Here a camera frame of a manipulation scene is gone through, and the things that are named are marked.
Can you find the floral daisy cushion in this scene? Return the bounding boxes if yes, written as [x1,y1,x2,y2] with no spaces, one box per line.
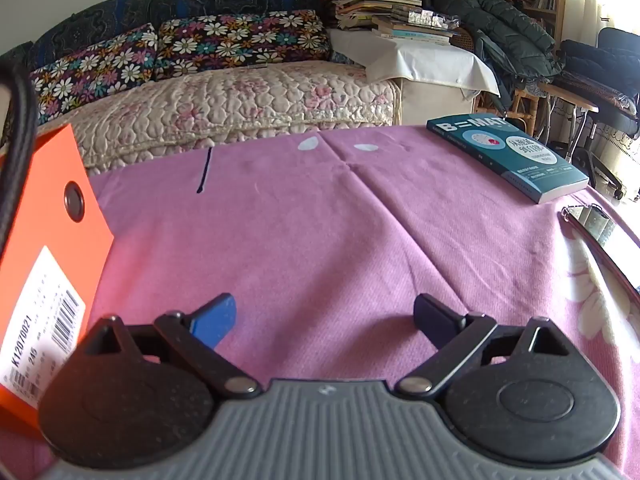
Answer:
[29,22,159,126]
[156,10,334,81]

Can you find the teal paperback book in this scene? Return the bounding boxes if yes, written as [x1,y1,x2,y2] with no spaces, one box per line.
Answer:
[426,115,590,205]

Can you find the dark red strap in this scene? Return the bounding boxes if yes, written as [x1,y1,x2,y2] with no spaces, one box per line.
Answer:
[562,210,640,306]

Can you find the wooden stool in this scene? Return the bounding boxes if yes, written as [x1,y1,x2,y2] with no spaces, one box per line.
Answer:
[509,85,551,124]

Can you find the dark green puffer jacket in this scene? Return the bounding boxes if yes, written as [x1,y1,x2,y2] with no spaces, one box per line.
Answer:
[425,0,567,117]

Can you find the silver metal clip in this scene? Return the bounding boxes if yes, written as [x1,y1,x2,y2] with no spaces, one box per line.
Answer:
[560,203,617,247]

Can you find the white cloth cover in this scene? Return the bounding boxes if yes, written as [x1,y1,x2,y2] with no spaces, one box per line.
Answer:
[327,27,501,100]

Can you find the beige side cabinet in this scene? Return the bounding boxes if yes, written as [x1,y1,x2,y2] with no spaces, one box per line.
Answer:
[395,77,482,127]

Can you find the silver foil packet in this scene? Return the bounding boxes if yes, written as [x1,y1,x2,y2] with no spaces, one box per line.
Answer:
[407,7,459,29]

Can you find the stack of books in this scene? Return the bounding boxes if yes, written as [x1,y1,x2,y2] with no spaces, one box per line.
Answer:
[332,0,461,47]

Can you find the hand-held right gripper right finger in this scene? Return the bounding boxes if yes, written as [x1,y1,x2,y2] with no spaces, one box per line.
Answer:
[395,294,581,401]

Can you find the black braided cable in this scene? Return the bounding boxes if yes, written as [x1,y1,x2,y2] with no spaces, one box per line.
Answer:
[0,57,38,256]

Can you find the pink tablecloth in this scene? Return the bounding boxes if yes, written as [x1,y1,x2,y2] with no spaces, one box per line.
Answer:
[0,122,640,480]

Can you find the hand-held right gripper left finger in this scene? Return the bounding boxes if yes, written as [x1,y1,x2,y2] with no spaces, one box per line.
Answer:
[82,294,263,401]

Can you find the orange shoe box white label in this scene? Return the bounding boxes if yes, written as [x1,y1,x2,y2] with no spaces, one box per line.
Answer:
[0,125,116,431]

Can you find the wooden folding table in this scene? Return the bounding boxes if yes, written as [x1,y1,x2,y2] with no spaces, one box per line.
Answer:
[539,82,601,161]

